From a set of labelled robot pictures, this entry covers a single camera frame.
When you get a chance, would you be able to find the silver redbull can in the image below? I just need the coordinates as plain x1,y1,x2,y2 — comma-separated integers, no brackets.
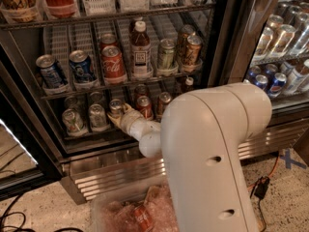
109,99,124,118

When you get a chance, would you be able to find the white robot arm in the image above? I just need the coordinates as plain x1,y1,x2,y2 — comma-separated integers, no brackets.
110,82,272,232

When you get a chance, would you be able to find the red can bottom front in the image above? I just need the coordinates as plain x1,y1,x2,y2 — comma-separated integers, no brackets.
136,96,154,120

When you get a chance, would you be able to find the silver white can bottom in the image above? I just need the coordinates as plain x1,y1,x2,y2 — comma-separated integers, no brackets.
89,103,107,131

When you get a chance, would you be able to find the red can bottom behind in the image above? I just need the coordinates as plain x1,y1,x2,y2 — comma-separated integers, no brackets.
134,84,150,100

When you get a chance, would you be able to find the white green can bottom left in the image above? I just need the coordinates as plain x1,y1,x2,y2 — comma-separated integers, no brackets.
62,108,84,133

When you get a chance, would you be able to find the red coca-cola can front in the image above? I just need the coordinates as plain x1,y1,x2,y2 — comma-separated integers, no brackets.
101,45,125,78

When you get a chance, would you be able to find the red coca-cola can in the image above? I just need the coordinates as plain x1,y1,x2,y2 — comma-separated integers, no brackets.
101,45,125,78
99,33,118,50

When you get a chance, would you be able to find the silver can behind left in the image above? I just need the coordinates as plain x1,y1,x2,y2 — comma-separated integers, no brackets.
64,96,84,111

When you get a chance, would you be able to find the stainless fridge bottom grille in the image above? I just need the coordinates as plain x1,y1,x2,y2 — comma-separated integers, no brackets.
62,118,309,204

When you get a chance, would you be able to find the blue pepsi can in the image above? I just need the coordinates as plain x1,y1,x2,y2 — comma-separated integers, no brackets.
69,50,96,83

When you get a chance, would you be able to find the brown bottle bottom shelf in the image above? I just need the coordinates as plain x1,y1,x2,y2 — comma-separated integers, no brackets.
176,76,194,95

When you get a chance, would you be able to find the red coca-cola can behind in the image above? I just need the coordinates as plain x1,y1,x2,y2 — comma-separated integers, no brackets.
99,33,118,50

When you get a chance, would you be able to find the green silver can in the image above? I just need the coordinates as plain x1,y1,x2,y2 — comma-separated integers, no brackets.
157,39,176,70

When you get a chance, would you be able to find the blue silver can left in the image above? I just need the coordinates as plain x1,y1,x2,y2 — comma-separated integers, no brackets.
36,54,68,89

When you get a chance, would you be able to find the gold brown can front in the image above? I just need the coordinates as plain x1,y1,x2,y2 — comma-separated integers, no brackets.
183,35,202,66

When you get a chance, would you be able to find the gold brown can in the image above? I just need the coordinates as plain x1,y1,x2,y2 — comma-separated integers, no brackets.
177,24,195,57
183,35,202,66

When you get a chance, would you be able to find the red cola can in bin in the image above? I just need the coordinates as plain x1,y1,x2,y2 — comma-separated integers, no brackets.
133,205,154,232

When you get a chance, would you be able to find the gold brown can behind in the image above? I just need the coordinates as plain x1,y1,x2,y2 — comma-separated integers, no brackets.
177,24,195,57

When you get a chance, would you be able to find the open fridge door left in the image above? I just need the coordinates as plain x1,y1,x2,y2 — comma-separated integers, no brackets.
0,93,61,201

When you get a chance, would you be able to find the closed glass fridge door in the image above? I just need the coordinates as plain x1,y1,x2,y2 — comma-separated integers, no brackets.
206,0,309,128

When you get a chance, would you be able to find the gold patterned can top shelf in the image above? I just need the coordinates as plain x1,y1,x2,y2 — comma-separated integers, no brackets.
0,0,39,23

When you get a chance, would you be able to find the brown tea bottle white cap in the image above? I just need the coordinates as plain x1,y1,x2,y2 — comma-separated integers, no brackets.
130,20,151,78

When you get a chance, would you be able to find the clear plastic bin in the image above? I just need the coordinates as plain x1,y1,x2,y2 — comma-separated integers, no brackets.
91,177,180,232

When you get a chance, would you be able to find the black power adapter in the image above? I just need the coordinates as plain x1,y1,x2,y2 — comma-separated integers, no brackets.
254,177,270,200

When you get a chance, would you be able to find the black cable left floor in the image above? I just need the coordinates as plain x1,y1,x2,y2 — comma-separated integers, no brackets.
0,193,85,232

